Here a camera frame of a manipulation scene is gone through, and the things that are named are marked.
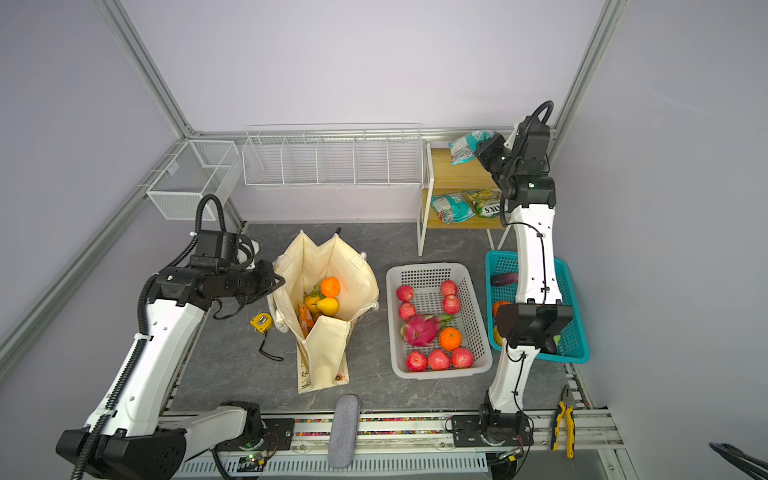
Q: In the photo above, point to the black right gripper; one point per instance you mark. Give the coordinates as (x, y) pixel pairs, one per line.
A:
(498, 148)

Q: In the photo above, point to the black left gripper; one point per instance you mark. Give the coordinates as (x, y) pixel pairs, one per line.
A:
(270, 282)

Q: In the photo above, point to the teal snack bag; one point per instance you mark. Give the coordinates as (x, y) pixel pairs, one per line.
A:
(463, 150)
(452, 208)

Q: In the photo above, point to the small orange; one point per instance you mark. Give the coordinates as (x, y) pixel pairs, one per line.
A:
(330, 287)

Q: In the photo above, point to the cream floral tote bag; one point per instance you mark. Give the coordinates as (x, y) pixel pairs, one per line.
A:
(321, 357)

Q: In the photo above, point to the colourful snack bag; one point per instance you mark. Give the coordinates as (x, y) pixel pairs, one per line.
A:
(306, 319)

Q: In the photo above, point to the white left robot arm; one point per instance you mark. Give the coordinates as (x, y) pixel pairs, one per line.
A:
(125, 437)

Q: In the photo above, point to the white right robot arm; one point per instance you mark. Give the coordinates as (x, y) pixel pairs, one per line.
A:
(535, 316)

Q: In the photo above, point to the green Fox's candy bag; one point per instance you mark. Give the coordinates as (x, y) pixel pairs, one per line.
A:
(485, 203)

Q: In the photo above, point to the yellow tape measure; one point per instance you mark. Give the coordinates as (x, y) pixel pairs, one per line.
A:
(263, 323)

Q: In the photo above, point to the white two-tier wooden shelf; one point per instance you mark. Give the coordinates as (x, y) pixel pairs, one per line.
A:
(440, 178)

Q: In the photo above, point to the purple eggplant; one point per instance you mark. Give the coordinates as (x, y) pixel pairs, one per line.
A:
(504, 279)

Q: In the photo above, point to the red apple back right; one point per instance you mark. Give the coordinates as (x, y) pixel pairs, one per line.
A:
(449, 288)

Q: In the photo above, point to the red apple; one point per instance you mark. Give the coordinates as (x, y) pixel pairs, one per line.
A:
(462, 358)
(439, 360)
(416, 362)
(449, 288)
(451, 304)
(405, 293)
(407, 311)

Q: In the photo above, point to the red apple back left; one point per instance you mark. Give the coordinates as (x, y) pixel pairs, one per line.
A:
(405, 293)

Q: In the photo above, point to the red apple centre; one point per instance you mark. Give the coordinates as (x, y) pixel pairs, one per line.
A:
(451, 304)

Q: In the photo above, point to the red apple middle left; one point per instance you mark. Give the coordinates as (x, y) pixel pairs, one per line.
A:
(407, 311)

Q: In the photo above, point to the grey padded cylinder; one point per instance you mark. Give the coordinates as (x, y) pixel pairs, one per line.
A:
(343, 433)

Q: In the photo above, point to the pink dragon fruit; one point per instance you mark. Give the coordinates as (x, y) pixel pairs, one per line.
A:
(422, 330)

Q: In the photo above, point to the white plastic basket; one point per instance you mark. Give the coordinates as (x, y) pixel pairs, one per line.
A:
(426, 280)

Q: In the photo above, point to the red apple front left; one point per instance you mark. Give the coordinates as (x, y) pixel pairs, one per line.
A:
(416, 362)

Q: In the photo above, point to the red apple front middle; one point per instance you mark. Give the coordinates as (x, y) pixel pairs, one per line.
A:
(439, 360)

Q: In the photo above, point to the teal plastic basket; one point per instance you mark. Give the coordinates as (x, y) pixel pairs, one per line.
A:
(573, 345)

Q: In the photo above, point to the red apple front right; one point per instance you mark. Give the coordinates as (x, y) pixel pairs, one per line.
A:
(462, 358)

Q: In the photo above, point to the yellow black pliers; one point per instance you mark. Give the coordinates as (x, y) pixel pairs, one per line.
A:
(563, 430)

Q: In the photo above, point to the black tripod leg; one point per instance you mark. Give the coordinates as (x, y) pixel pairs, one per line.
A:
(751, 466)

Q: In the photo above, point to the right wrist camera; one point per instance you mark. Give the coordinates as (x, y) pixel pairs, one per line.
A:
(534, 137)

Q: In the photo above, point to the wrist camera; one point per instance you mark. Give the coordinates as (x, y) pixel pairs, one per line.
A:
(534, 137)
(219, 250)

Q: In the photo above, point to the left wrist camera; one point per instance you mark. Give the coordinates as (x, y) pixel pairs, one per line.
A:
(219, 250)

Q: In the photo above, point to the white wire cube basket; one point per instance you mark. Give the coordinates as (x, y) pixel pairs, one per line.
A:
(195, 169)

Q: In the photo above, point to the white wire wall rack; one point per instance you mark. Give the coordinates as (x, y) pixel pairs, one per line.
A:
(334, 154)

